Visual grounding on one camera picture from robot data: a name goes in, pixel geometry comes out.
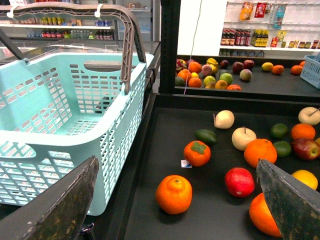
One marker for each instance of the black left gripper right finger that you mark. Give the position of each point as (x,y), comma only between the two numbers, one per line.
(294,206)

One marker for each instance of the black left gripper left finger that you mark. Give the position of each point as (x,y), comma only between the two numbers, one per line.
(57,213)

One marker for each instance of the yellow lemon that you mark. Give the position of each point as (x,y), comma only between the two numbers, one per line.
(306,177)
(267,66)

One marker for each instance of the light blue shopping basket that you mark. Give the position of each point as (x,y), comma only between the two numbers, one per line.
(55,113)

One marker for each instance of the grey-brown basket handle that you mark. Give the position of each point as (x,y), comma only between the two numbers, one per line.
(132,33)

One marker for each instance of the orange at tray front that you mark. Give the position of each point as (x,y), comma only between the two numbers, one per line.
(261,217)

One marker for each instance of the red-yellow apple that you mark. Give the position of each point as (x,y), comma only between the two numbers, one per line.
(306,149)

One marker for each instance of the green lime lower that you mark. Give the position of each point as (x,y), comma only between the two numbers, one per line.
(283,149)

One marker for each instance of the green lime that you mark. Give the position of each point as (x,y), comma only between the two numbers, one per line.
(278,131)
(283,149)

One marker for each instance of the red apple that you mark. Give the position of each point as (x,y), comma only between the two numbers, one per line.
(239,182)

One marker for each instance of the large orange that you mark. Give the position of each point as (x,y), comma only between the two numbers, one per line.
(259,149)

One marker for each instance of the small orange at right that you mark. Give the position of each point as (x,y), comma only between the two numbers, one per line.
(303,130)

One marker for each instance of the green lime upper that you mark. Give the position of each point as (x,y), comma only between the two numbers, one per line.
(278,131)

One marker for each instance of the cream pear middle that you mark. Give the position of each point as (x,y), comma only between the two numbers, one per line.
(241,137)

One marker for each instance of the cream pear right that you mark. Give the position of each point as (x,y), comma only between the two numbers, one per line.
(309,115)

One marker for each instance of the black fruit tray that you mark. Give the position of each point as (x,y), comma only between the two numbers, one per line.
(213,214)

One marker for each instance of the orange persimmon with green leaf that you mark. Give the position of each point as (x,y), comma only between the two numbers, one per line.
(197,153)

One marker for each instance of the dark green avocado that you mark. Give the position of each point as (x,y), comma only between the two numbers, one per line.
(206,136)

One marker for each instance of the bumpy orange mandarin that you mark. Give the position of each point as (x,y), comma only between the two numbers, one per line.
(174,194)

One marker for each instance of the white price tag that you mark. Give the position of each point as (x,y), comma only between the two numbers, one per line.
(185,164)

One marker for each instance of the small blue basket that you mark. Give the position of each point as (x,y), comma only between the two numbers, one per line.
(311,70)

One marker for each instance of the far green apple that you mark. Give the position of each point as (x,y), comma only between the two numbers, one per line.
(228,77)

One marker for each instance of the white zip tie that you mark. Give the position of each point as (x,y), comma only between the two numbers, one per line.
(98,13)

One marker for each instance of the black shelf frame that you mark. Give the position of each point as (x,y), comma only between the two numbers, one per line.
(289,88)

